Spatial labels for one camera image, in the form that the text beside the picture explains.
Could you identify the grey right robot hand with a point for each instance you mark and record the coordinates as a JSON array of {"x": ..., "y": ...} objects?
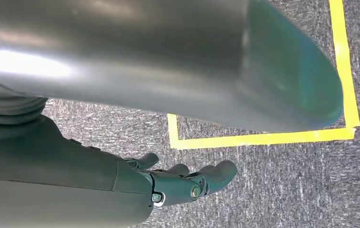
[{"x": 57, "y": 182}]

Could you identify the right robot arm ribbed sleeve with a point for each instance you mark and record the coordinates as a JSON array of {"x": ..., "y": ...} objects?
[{"x": 3, "y": 110}]

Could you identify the yellow floor tape square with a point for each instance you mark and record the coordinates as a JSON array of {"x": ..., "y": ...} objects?
[{"x": 261, "y": 138}]

